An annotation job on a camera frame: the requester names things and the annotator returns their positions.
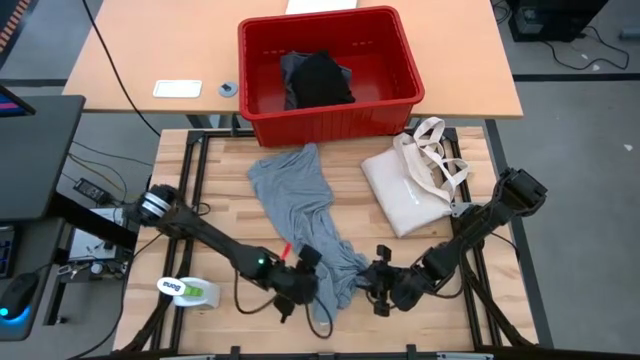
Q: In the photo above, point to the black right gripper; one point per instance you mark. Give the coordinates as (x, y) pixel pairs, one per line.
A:
(397, 285)

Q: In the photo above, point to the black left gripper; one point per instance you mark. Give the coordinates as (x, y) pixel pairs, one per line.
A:
(295, 282)

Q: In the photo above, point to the grey t-shirt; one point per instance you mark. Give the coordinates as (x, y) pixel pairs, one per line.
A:
(300, 200)

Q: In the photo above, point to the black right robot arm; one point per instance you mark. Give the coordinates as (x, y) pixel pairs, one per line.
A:
(480, 225)

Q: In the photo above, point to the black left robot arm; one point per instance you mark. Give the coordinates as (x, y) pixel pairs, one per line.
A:
(210, 240)

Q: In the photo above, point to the red plastic laundry bin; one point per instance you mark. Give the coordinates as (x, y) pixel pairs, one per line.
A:
(330, 125)

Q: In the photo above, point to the red tape flag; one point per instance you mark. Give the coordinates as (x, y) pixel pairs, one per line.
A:
(286, 251)

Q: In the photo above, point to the beige canvas tote bag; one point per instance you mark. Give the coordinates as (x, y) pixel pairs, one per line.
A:
(410, 195)

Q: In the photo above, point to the white electronics board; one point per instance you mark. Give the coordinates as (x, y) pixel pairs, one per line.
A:
(95, 250)

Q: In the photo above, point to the black garment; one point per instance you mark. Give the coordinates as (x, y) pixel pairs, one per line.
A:
(322, 80)

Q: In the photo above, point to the dark grey garment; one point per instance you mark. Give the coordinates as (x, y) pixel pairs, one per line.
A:
(289, 75)

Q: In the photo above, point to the white flat rectangular device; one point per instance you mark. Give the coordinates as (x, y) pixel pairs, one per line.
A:
(177, 88)

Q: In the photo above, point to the black power adapter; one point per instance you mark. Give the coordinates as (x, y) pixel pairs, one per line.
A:
(87, 190)

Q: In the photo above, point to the tan wooden desk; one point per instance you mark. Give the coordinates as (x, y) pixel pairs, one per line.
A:
(150, 50)

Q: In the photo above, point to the white paper sheet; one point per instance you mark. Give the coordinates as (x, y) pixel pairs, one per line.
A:
(320, 6)

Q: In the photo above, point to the black computer mouse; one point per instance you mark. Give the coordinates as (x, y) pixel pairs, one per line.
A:
(17, 297)

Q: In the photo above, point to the black side desk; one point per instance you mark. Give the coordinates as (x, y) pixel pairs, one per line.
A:
(35, 160)

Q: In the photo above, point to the black keyboard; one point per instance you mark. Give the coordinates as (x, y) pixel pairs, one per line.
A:
(6, 250)

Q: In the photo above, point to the black computer tower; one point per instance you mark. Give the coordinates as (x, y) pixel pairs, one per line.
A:
(555, 20)

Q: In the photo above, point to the monitor with coloured screen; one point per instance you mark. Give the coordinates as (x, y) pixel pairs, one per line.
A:
(12, 102)

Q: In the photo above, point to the black device with orange stripes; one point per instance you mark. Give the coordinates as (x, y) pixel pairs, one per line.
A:
(12, 25)

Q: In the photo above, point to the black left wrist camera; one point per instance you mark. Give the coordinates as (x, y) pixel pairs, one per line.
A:
(284, 310)

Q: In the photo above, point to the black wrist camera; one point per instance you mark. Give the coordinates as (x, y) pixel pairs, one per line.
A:
(284, 310)
(381, 309)

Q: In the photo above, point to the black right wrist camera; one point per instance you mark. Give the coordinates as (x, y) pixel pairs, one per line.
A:
(381, 309)

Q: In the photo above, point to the black aluminium table frame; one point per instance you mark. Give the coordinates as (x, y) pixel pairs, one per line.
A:
(215, 133)

